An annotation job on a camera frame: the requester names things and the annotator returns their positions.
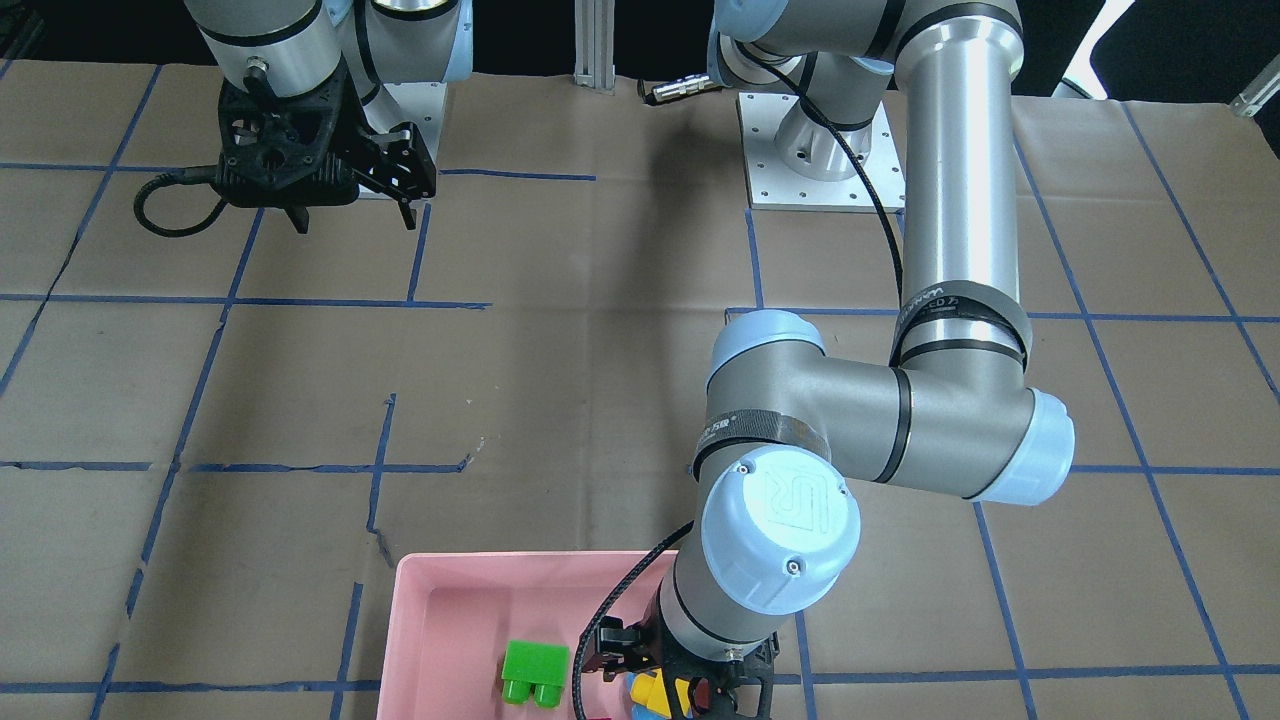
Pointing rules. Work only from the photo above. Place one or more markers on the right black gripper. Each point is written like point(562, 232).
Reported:
point(396, 165)

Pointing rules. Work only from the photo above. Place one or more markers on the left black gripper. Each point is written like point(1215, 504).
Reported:
point(622, 643)

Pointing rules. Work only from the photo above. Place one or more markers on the yellow toy block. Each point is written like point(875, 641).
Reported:
point(649, 690)

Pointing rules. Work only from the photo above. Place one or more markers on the green toy block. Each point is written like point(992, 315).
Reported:
point(534, 671)

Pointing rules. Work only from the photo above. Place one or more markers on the blue toy block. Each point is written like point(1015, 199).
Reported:
point(644, 713)

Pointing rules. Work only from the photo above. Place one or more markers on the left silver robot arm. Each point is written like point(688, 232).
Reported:
point(788, 426)

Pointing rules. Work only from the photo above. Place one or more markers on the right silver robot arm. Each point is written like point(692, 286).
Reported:
point(273, 49)

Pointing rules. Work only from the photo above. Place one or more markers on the pink plastic box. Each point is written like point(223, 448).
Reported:
point(453, 614)

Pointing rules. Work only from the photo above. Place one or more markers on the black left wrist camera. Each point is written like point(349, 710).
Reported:
point(617, 648)

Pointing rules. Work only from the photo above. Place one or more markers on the aluminium frame post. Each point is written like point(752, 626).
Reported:
point(595, 23)

